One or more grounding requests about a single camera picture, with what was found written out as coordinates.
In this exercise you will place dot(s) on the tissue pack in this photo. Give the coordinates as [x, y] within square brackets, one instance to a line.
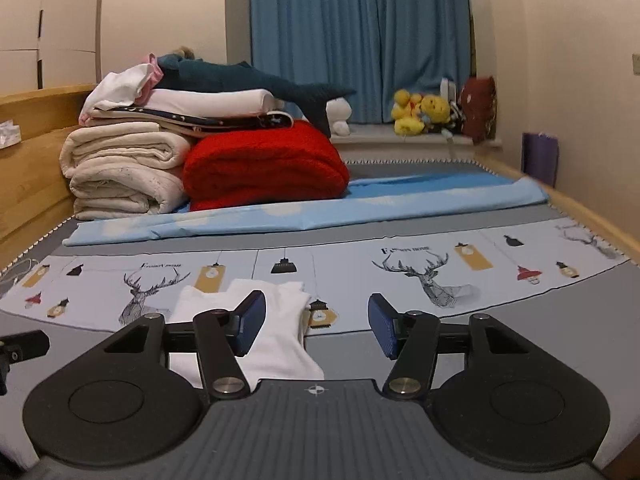
[9, 134]

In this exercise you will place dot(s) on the dark teal shark plush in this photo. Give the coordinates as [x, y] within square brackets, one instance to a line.
[235, 77]

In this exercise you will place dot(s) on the deer print bed sheet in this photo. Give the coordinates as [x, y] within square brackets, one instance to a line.
[350, 270]

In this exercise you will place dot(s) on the wooden bed frame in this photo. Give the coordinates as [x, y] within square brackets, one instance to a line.
[30, 185]

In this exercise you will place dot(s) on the white folded cloth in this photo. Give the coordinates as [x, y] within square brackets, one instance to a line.
[215, 100]

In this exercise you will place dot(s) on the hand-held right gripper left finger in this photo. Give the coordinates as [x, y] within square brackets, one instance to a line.
[252, 320]

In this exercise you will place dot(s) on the navy starry folded cloth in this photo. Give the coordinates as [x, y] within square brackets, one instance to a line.
[225, 121]

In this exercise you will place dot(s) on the white plush toy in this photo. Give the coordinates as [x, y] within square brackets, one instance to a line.
[339, 115]

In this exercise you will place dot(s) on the purple bag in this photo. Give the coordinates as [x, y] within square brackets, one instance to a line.
[540, 157]

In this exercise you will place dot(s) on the red folded blanket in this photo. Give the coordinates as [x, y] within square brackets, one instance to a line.
[265, 165]

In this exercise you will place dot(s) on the white wardrobe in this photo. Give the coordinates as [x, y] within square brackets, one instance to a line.
[50, 20]

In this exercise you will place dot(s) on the cream folded quilt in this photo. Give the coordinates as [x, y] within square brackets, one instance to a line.
[120, 170]

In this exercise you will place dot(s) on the light blue sheet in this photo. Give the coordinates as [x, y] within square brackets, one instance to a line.
[350, 205]

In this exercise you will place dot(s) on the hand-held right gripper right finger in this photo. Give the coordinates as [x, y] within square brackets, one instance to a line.
[382, 325]

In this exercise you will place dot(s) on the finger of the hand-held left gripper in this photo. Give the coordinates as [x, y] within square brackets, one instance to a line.
[27, 345]

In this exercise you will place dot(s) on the window sill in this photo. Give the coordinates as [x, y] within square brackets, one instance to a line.
[380, 142]

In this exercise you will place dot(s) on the yellow plush toy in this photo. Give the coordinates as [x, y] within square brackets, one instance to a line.
[435, 109]
[407, 112]

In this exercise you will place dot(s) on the white and pink garment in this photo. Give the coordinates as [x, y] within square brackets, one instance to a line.
[120, 85]

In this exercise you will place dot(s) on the blue curtain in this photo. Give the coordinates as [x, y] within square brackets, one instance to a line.
[350, 35]

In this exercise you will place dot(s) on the white small garment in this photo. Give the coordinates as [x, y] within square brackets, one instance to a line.
[285, 340]

